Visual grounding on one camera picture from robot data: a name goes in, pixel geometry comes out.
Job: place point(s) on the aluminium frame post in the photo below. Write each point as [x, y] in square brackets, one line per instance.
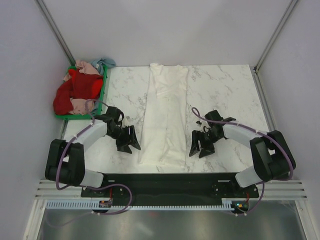
[55, 30]
[276, 33]

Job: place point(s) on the left aluminium frame post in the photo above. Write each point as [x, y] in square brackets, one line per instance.
[55, 30]

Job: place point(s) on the red t shirt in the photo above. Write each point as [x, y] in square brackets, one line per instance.
[71, 98]

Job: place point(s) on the aluminium front frame rail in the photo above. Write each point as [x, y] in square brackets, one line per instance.
[273, 191]

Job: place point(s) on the white slotted cable duct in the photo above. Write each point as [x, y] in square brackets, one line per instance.
[88, 204]

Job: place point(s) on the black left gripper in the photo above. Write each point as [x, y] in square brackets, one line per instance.
[122, 146]

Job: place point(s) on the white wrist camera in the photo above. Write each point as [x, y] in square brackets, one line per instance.
[126, 122]
[203, 126]

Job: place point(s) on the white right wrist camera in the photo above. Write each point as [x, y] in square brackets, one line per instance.
[203, 126]

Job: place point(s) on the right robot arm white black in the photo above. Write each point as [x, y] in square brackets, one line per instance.
[271, 156]

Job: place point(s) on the white t shirt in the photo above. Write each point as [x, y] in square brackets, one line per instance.
[163, 137]

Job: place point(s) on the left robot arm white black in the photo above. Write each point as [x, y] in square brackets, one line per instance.
[66, 158]

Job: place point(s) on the right aluminium frame post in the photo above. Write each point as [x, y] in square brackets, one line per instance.
[276, 33]

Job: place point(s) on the right aluminium table rail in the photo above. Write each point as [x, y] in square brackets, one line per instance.
[263, 100]

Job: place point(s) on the pink t shirt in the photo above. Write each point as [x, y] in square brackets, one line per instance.
[82, 72]

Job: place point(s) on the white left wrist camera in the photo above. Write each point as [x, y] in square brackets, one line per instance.
[126, 122]

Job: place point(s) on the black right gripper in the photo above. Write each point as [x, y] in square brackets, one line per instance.
[195, 147]

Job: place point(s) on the green plastic basket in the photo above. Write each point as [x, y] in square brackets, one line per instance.
[98, 106]

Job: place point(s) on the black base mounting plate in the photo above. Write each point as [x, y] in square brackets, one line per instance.
[171, 188]

